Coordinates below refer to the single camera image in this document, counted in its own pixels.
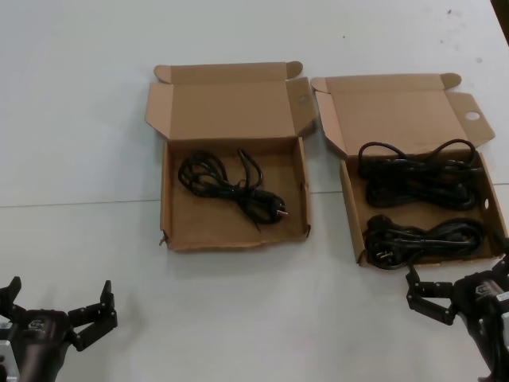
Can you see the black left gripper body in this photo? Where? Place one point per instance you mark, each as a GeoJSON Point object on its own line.
{"type": "Point", "coordinates": [40, 326]}

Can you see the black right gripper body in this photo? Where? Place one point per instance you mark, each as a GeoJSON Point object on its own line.
{"type": "Point", "coordinates": [479, 296]}

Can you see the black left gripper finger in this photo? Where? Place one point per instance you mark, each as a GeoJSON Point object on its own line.
{"type": "Point", "coordinates": [97, 314]}
{"type": "Point", "coordinates": [10, 296]}

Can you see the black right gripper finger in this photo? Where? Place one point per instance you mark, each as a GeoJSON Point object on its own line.
{"type": "Point", "coordinates": [502, 266]}
{"type": "Point", "coordinates": [431, 296]}

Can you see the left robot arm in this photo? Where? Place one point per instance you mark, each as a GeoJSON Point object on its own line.
{"type": "Point", "coordinates": [40, 366]}

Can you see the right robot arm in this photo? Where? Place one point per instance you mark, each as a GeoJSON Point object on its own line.
{"type": "Point", "coordinates": [493, 342]}

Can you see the cardboard box with round hole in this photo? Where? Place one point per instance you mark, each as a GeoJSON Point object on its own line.
{"type": "Point", "coordinates": [389, 115]}

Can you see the cardboard box with torn edge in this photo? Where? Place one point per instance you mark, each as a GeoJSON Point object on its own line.
{"type": "Point", "coordinates": [222, 103]}

